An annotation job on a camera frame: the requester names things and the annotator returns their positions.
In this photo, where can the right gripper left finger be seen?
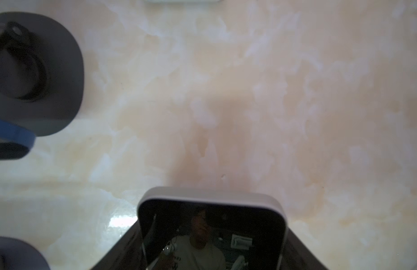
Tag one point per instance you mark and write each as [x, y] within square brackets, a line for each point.
[126, 254]

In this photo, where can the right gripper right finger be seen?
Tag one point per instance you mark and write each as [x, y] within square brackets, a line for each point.
[296, 256]

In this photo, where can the grey edged phone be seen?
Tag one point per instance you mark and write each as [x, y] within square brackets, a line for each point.
[193, 229]

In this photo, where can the blue edged phone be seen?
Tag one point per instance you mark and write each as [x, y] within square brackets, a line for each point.
[15, 141]

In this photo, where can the grey stand front left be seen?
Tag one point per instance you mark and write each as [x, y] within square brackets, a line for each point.
[16, 254]

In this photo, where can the grey stand of blue phone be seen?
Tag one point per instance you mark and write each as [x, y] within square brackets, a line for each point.
[41, 73]

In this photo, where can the white stand right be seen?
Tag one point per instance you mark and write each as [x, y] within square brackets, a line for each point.
[182, 1]

